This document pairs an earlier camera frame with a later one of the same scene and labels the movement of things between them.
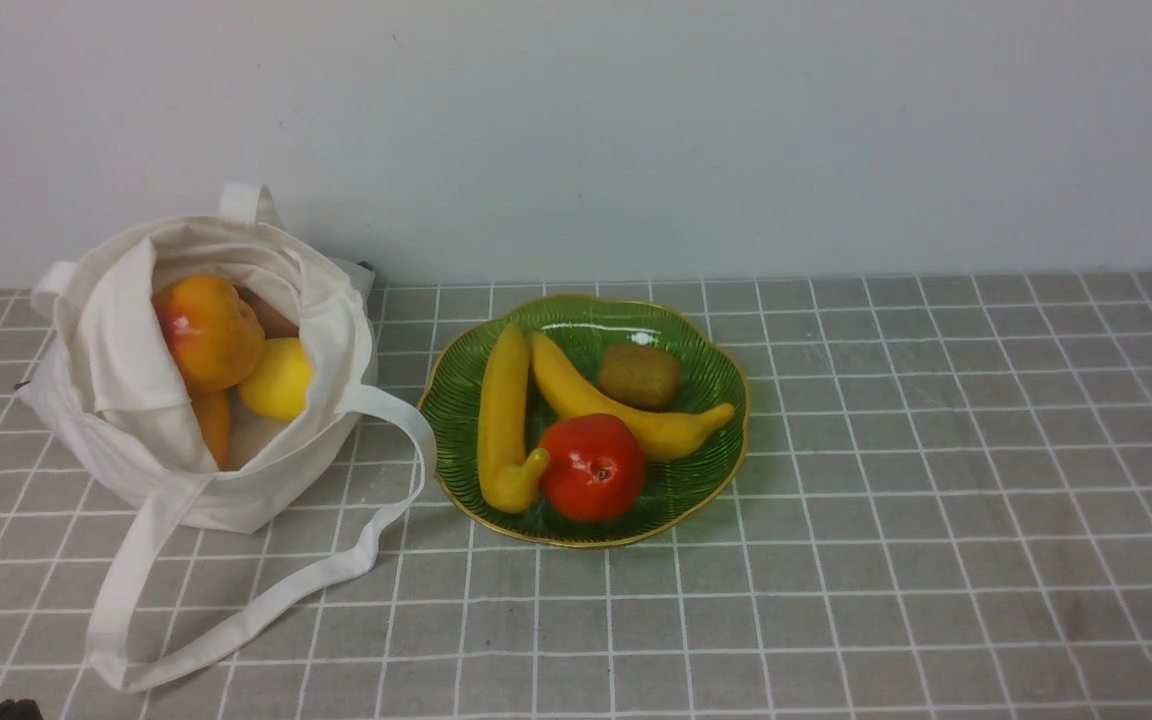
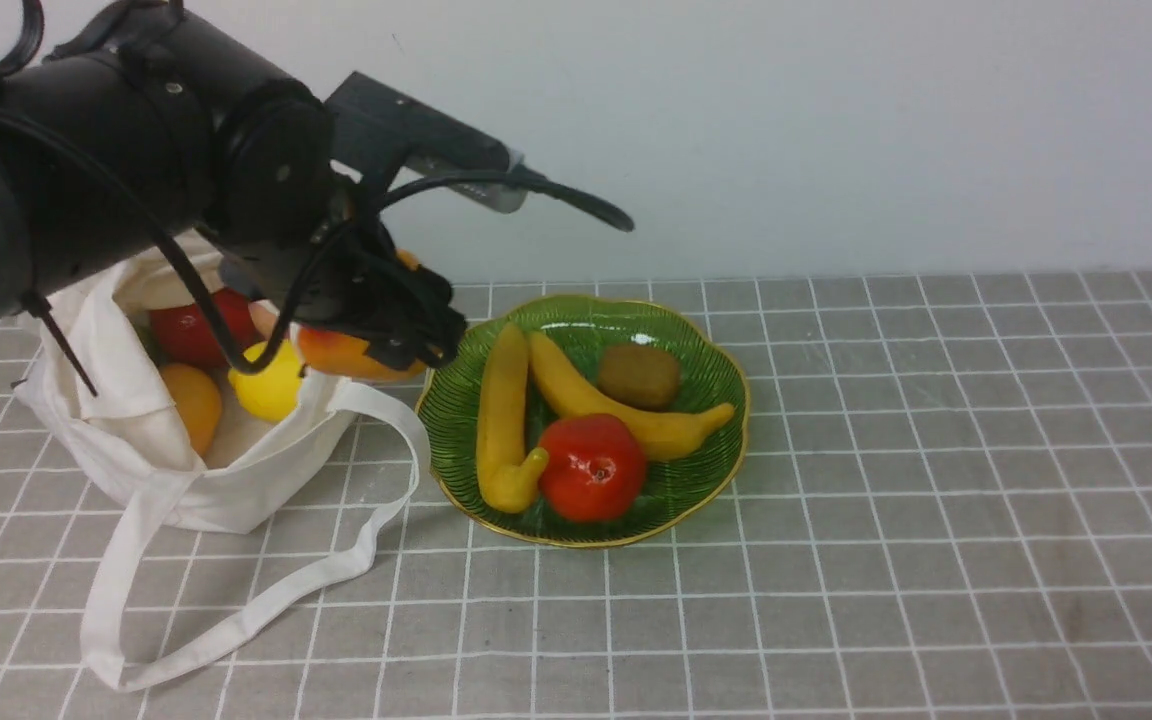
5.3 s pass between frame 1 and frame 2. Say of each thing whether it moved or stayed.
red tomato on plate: stayed
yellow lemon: stayed
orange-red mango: moved
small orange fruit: moved
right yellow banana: stayed
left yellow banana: stayed
